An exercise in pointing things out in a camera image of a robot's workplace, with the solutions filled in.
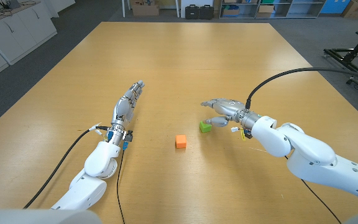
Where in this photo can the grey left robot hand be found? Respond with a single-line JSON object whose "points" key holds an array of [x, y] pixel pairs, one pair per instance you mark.
{"points": [[123, 107]]}

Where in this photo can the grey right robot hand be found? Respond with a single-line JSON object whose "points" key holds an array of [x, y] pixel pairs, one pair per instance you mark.
{"points": [[228, 107]]}

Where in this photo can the green magnetic block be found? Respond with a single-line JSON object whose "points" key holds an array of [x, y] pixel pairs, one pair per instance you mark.
{"points": [[204, 127]]}

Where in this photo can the orange magnetic block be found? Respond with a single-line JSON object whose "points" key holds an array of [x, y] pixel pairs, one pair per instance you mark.
{"points": [[181, 142]]}

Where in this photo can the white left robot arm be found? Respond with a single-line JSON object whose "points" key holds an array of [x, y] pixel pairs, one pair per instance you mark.
{"points": [[99, 158]]}

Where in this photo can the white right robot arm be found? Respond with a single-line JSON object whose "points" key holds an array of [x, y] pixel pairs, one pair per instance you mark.
{"points": [[306, 152]]}

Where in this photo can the black hard case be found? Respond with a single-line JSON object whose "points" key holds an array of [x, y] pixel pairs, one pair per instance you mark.
{"points": [[206, 12], [192, 12]]}

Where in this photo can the wide cardboard box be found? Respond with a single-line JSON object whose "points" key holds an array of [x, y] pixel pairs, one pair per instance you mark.
{"points": [[145, 10]]}

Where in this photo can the small cardboard box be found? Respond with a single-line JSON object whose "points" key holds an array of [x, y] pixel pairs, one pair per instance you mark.
{"points": [[265, 11]]}

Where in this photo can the green storage bin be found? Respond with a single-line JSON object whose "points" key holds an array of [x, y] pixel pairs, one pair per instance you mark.
{"points": [[267, 1]]}

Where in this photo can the white shelving unit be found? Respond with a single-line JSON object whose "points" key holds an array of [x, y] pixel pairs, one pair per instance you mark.
{"points": [[306, 9]]}

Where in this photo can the white cabinet row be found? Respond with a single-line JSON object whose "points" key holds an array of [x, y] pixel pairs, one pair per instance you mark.
{"points": [[20, 31]]}

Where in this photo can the dark grey desk device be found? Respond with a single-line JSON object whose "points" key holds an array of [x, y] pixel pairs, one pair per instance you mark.
{"points": [[11, 3]]}

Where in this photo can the angled cardboard box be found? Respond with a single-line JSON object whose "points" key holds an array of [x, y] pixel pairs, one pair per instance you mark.
{"points": [[357, 8]]}

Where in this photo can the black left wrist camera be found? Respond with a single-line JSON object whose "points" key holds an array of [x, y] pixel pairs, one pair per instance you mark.
{"points": [[129, 136]]}

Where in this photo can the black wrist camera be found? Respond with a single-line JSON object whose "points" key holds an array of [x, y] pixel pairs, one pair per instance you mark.
{"points": [[248, 134], [129, 136]]}

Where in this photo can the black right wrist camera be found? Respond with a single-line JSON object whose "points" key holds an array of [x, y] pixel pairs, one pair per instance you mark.
{"points": [[248, 134]]}

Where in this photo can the white table frame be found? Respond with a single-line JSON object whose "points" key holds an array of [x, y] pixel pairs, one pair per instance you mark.
{"points": [[123, 9]]}

